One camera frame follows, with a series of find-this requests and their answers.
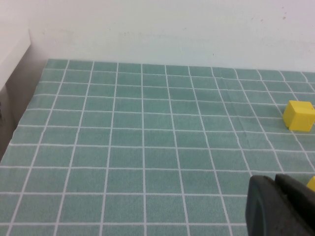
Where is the green checked tablecloth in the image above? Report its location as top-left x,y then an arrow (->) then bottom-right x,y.
0,59 -> 315,236

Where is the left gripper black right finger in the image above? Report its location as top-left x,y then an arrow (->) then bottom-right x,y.
274,173 -> 315,222

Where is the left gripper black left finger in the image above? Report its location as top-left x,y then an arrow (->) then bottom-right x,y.
245,175 -> 315,236

